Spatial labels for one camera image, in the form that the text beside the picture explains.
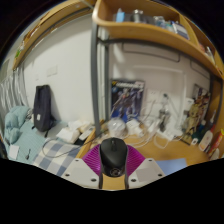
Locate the white charger block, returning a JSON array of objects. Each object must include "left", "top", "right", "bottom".
[{"left": 126, "top": 119, "right": 144, "bottom": 136}]

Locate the steel cup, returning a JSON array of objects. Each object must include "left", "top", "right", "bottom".
[{"left": 158, "top": 108, "right": 172, "bottom": 131}]

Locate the grey metal post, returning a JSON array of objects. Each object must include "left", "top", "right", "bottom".
[{"left": 90, "top": 23, "right": 111, "bottom": 134}]

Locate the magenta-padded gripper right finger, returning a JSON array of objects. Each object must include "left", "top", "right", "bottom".
[{"left": 124, "top": 144, "right": 166, "bottom": 190}]

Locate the blue plaid blanket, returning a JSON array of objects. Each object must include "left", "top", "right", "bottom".
[{"left": 33, "top": 141, "right": 83, "bottom": 177}]

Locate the teal quilt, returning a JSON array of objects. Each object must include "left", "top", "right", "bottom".
[{"left": 3, "top": 105, "right": 33, "bottom": 144}]

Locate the colourful figure box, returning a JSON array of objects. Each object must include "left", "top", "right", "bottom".
[{"left": 191, "top": 84, "right": 212, "bottom": 111}]

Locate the black backpack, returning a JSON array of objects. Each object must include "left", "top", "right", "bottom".
[{"left": 32, "top": 84, "right": 56, "bottom": 133}]

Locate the wooden shelf unit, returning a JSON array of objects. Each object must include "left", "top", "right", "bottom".
[{"left": 92, "top": 0, "right": 224, "bottom": 79}]

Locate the robot model kit box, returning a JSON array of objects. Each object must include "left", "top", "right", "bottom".
[{"left": 109, "top": 78, "right": 146, "bottom": 123}]

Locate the clear plastic container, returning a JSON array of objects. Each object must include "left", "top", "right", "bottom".
[{"left": 108, "top": 117, "right": 127, "bottom": 136}]

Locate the black computer mouse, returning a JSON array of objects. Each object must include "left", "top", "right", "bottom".
[{"left": 99, "top": 137, "right": 129, "bottom": 178}]

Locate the red snack can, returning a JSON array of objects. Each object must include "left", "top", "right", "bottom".
[{"left": 208, "top": 128, "right": 224, "bottom": 158}]

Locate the white power strip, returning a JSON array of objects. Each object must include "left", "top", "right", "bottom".
[{"left": 156, "top": 129, "right": 183, "bottom": 141}]

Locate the white pump lotion bottle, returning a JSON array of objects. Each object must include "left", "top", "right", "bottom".
[{"left": 198, "top": 123, "right": 216, "bottom": 153}]

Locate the white paper sheet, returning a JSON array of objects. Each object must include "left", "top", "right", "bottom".
[{"left": 7, "top": 144, "right": 20, "bottom": 160}]

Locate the tree creature figurine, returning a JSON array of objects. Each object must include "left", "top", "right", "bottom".
[{"left": 182, "top": 88, "right": 211, "bottom": 136}]

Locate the white wall socket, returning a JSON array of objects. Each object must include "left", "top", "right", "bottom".
[
  {"left": 146, "top": 89, "right": 161, "bottom": 104},
  {"left": 159, "top": 90, "right": 173, "bottom": 105}
]

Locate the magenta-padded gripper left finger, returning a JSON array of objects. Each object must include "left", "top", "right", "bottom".
[{"left": 61, "top": 143, "right": 104, "bottom": 190}]

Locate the white wall box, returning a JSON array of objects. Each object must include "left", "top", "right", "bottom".
[{"left": 183, "top": 97, "right": 195, "bottom": 113}]

